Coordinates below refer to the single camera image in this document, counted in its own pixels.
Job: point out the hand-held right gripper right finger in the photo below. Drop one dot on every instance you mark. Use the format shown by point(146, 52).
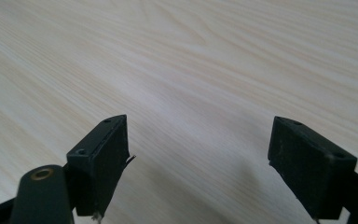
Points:
point(310, 168)

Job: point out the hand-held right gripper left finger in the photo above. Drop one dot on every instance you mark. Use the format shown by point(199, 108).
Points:
point(99, 161)

